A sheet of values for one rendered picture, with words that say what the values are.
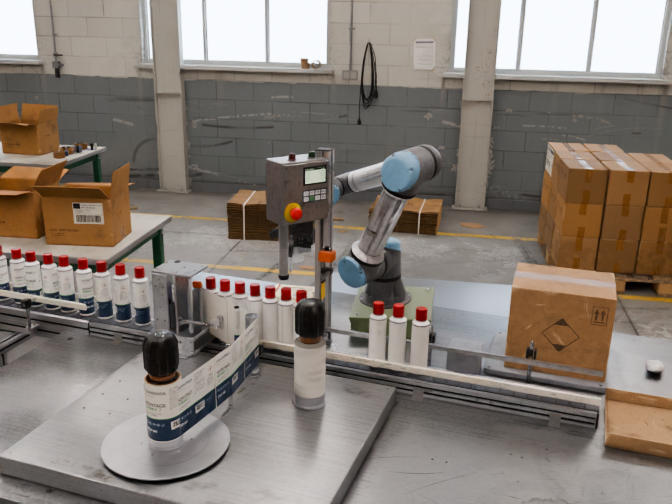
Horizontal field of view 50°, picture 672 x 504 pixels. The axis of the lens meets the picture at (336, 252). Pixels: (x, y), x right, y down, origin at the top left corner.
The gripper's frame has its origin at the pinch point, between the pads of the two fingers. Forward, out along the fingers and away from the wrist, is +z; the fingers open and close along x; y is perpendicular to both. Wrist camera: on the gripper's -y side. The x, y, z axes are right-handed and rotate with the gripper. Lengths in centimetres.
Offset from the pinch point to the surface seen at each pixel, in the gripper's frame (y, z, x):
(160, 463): -6, 11, -110
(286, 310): 8.2, -2.0, -45.7
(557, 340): 90, 3, -38
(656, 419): 116, 15, -57
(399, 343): 44, 2, -52
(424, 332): 51, -2, -53
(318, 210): 15.5, -31.7, -35.5
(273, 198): 3, -36, -41
